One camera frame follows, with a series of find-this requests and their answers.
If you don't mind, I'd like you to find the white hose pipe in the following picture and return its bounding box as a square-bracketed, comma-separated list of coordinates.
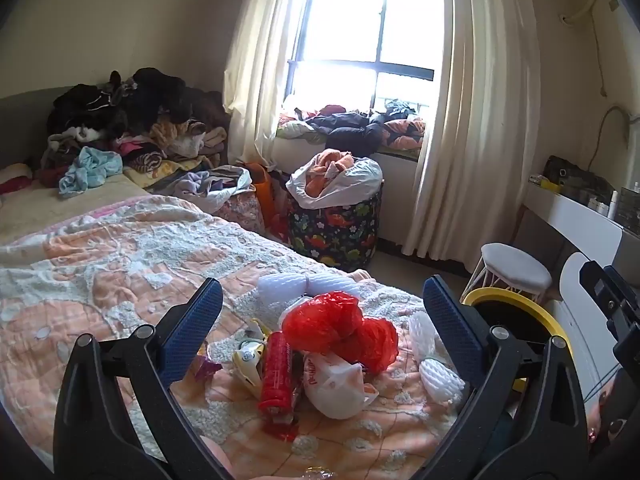
[559, 0, 599, 26]

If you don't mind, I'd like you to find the clothes heap on windowsill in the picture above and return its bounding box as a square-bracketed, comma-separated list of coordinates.
[277, 100, 429, 152]

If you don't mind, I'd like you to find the dark handbag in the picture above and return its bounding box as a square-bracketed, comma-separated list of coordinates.
[542, 155, 617, 207]

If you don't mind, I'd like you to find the white round stool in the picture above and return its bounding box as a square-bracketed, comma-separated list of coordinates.
[467, 242, 553, 307]

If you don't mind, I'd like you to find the purple snack wrapper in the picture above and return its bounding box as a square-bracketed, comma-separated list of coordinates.
[192, 352, 224, 379]

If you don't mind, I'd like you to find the yellow round bin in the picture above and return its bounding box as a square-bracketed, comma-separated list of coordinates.
[460, 287, 573, 396]

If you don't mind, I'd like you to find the orange white patterned blanket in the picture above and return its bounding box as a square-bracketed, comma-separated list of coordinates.
[0, 195, 471, 480]

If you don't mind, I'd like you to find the white plastic bag red print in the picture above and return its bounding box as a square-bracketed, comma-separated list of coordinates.
[302, 350, 380, 420]

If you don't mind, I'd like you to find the clear cosmetics organizer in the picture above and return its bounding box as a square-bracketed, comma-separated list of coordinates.
[615, 187, 640, 236]

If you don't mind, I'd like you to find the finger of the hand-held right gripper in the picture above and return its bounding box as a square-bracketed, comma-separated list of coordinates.
[578, 259, 640, 333]

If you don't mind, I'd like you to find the yellow white wrapper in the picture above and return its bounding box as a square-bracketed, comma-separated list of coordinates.
[232, 340, 267, 401]

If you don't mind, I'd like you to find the red snack packet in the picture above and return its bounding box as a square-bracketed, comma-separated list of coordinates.
[258, 331, 302, 418]

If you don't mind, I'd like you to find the pile of dark clothes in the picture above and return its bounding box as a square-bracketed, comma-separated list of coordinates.
[40, 67, 232, 186]

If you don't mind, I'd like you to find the dinosaur print fabric basket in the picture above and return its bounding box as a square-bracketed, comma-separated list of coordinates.
[286, 182, 385, 272]

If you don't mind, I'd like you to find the person's right hand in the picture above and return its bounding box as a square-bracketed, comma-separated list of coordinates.
[585, 389, 626, 454]

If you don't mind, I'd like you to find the cream curtain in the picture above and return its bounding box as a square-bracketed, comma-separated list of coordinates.
[402, 0, 544, 264]
[222, 0, 317, 168]

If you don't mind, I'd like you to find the grey wall cable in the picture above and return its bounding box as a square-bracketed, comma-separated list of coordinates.
[587, 104, 632, 172]

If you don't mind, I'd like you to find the pink floral fabric bag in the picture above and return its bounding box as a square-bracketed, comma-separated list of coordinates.
[220, 192, 267, 237]

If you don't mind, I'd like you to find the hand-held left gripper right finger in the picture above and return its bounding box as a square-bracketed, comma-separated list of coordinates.
[415, 275, 591, 480]

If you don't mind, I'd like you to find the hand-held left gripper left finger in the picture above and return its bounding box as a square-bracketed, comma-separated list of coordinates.
[52, 277, 235, 480]

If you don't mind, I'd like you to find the black framed window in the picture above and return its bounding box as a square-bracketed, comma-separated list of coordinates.
[287, 0, 444, 111]

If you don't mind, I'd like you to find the light blue cloth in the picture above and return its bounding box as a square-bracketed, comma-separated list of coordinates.
[59, 146, 124, 196]

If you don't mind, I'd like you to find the white drawer cabinet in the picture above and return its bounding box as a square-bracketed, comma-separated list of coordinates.
[545, 252, 640, 403]

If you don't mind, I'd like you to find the white vanity desk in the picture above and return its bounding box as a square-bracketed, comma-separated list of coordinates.
[522, 180, 640, 263]

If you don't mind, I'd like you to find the white and purple cloth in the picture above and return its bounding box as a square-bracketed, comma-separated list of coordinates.
[172, 167, 254, 212]

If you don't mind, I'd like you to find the orange plastic bag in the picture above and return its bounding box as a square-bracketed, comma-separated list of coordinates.
[240, 162, 289, 242]

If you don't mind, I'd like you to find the red cloth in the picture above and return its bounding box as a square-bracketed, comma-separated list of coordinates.
[0, 162, 34, 196]

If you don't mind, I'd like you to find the white bag with orange clothes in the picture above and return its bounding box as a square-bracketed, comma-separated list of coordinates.
[286, 149, 385, 210]

